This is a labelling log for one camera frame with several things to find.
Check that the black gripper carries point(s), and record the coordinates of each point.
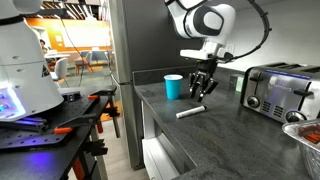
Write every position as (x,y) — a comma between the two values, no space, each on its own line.
(205,70)

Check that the white marker pen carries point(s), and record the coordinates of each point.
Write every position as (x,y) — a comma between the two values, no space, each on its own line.
(191,111)

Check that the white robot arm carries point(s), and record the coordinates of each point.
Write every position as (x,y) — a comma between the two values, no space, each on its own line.
(26,84)

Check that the blue plastic cup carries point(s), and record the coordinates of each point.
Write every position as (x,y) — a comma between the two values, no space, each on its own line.
(173,84)

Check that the small dark green box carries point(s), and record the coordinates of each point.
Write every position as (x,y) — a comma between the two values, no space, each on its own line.
(236,82)

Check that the stainless steel refrigerator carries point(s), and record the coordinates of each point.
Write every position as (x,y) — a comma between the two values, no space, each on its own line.
(145,48)

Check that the silver four-slot toaster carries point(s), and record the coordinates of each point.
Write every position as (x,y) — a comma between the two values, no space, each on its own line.
(285,92)

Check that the black orange bar clamp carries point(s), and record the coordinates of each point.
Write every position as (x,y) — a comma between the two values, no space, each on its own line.
(92,118)

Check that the aluminium foil tray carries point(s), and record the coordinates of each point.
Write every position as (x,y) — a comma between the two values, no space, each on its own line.
(307,134)

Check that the white office chair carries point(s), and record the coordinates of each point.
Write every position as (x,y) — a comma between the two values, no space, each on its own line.
(60,70)

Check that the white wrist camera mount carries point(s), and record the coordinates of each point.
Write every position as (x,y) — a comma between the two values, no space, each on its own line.
(209,51)

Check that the white wall outlet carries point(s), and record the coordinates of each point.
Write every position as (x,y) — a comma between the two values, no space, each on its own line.
(230,49)

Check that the black perforated robot mount plate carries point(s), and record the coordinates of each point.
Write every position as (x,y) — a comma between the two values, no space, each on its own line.
(38,131)

